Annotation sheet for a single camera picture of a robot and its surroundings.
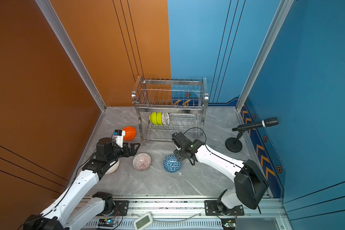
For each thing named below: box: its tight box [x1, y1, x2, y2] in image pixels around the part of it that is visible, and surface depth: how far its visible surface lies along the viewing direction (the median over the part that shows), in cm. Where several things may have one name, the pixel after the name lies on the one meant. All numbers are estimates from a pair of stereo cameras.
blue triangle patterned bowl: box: [162, 153, 183, 173], surface depth 89 cm
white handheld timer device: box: [133, 211, 154, 230], surface depth 69 cm
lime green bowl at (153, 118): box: [149, 112, 158, 126], surface depth 101 cm
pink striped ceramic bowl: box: [132, 152, 152, 172], surface depth 89 cm
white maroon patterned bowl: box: [161, 112, 170, 126], surface depth 107 cm
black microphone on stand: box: [225, 116, 279, 153], surface depth 84 cm
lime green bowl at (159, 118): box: [156, 112, 163, 126], surface depth 101 cm
